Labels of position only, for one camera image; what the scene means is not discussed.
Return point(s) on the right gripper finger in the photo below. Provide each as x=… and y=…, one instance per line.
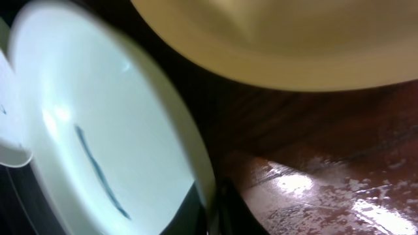
x=190, y=219

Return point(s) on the pale green plate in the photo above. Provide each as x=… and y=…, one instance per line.
x=107, y=130
x=13, y=154

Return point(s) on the yellow plate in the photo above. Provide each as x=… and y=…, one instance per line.
x=296, y=45

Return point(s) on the pale green plate top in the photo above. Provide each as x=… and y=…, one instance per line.
x=13, y=154

